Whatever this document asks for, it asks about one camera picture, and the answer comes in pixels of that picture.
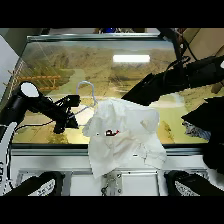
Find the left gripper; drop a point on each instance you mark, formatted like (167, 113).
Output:
(63, 121)

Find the white clothes hanger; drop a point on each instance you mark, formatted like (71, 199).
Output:
(94, 92)

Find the white T-shirt with red print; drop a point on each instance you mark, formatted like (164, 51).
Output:
(123, 133)

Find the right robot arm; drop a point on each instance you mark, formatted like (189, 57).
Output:
(200, 71)

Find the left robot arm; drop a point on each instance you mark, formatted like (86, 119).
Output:
(16, 103)

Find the patterned garment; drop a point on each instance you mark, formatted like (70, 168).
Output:
(195, 130)

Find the silver frame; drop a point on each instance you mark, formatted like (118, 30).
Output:
(113, 183)

